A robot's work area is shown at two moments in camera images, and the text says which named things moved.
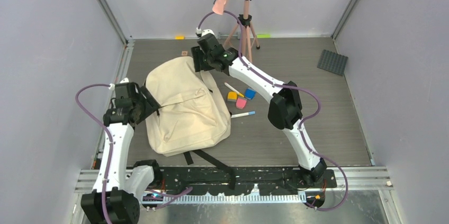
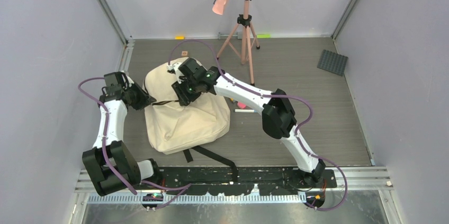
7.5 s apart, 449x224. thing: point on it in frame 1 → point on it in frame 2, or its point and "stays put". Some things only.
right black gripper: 197,53 → 184,99
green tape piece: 263,35 stays put
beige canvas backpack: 190,117 stays put
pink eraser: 241,103 stays put
